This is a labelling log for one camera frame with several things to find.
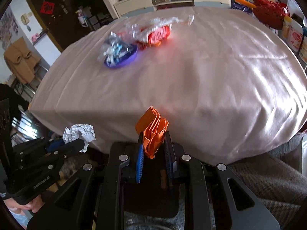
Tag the blue white crumpled wrapper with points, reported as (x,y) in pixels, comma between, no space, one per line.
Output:
(114,48)

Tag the purple plastic bowl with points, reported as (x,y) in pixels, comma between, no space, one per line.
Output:
(128,59)

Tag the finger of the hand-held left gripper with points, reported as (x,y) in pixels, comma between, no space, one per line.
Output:
(72,148)
(56,145)

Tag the grey blanket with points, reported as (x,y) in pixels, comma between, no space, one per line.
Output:
(268,179)

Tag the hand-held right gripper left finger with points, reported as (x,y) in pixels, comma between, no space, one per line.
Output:
(140,159)

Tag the cream sideboard cabinet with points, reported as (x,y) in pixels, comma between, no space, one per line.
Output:
(134,4)

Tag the orange plastic stick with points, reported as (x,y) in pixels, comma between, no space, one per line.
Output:
(244,2)

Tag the red orange snack bag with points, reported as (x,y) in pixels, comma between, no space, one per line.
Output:
(158,35)

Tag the beige wall intercom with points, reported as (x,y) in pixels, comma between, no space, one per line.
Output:
(24,18)

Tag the tan hanging coat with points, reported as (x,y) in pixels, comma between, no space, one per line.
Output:
(20,60)

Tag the grey fluffy rug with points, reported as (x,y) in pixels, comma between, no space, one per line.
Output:
(148,222)

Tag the clear plastic wrapper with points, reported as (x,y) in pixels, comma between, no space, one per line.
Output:
(156,21)

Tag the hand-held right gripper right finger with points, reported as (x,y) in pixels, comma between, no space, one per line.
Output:
(169,160)

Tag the white spray bottle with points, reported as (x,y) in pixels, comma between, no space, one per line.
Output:
(82,18)

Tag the white yellow canister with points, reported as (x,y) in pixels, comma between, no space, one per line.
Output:
(286,27)

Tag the orange paper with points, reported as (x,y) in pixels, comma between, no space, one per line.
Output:
(151,129)

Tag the black square bin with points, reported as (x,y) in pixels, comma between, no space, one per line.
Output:
(148,196)

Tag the black cloth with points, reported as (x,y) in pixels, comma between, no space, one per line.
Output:
(12,95)

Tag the black chair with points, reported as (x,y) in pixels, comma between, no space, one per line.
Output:
(6,129)

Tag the person's left hand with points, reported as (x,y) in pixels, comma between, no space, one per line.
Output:
(16,207)

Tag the white paper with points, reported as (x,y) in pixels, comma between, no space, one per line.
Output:
(80,133)

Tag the red paper door decoration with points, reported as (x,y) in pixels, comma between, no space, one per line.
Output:
(47,7)

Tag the red mesh bag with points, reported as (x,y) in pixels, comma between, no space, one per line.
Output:
(271,9)

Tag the white red canister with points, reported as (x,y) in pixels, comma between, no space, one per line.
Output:
(295,37)

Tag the pink satin tablecloth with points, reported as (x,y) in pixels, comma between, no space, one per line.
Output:
(191,88)

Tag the brown mottled cloth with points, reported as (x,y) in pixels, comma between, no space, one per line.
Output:
(72,166)

